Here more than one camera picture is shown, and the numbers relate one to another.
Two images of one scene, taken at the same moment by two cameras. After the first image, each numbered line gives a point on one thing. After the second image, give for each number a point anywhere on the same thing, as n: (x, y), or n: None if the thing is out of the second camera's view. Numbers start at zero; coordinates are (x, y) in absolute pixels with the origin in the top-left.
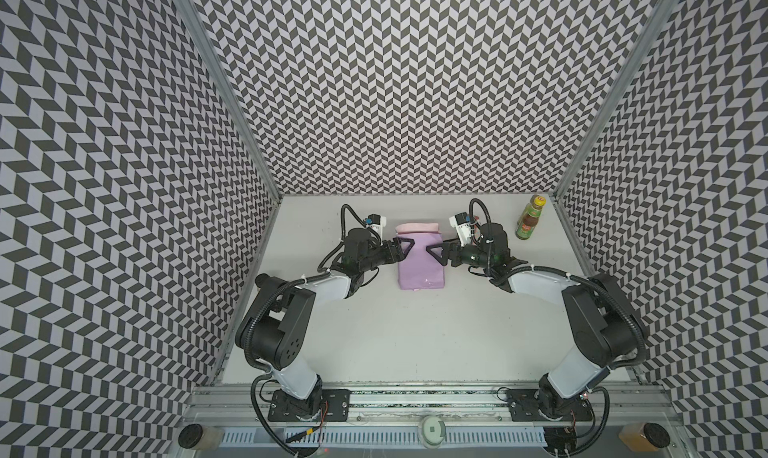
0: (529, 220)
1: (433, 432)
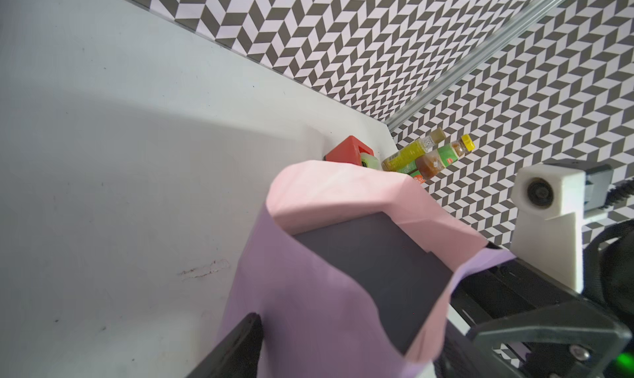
0: (429, 164)
1: None
